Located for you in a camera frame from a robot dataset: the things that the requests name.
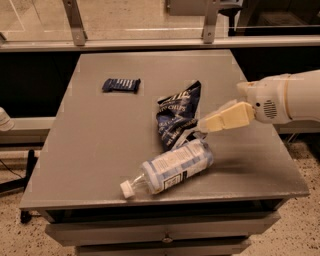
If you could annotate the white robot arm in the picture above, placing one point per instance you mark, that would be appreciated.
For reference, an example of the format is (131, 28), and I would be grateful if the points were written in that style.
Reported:
(303, 96)

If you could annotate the blue label plastic bottle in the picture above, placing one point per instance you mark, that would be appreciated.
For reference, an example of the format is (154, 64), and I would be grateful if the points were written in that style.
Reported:
(169, 169)

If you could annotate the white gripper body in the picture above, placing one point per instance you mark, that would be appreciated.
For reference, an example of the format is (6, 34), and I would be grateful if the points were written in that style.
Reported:
(268, 98)

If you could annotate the right metal rail bracket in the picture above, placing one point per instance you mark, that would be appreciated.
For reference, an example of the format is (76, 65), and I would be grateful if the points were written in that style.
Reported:
(210, 20)

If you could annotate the black stand with cable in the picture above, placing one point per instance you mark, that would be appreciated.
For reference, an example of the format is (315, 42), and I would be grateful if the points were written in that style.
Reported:
(22, 182)

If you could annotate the blue chip bag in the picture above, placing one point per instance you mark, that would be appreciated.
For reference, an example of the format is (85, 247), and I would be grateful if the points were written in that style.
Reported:
(176, 114)

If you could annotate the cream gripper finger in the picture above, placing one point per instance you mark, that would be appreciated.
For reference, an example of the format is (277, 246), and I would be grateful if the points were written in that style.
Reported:
(216, 122)
(232, 107)

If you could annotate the grey drawer cabinet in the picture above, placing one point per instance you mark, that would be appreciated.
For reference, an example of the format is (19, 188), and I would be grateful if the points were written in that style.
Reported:
(98, 140)

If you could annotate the left metal rail bracket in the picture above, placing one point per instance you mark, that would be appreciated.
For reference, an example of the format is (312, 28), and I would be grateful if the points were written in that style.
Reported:
(75, 22)

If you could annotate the white cylinder at left edge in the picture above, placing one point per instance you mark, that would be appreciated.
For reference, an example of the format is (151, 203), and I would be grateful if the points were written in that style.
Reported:
(6, 123)

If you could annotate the dark blue snack bar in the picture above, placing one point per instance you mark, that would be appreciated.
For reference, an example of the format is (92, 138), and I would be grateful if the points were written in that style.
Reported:
(121, 85)

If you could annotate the metal rail bracket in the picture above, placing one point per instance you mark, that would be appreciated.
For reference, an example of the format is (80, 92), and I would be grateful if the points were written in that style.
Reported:
(210, 20)
(75, 22)

